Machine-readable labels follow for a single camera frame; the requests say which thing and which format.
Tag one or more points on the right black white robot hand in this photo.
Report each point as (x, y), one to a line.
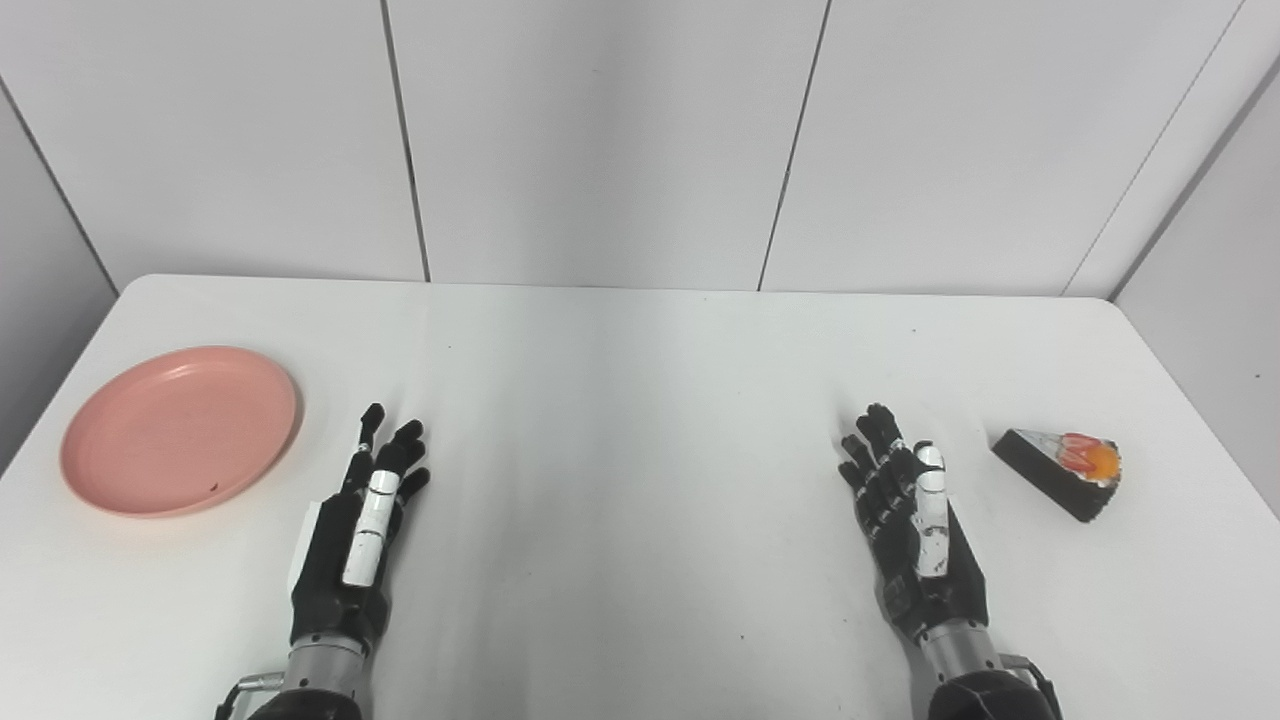
(915, 590)

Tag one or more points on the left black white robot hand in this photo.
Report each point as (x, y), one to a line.
(330, 570)

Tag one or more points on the chocolate cake slice with fruit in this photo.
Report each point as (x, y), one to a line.
(1055, 480)

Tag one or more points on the pink round plate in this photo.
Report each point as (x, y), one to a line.
(180, 430)

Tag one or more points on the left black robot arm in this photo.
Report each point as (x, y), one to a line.
(320, 675)

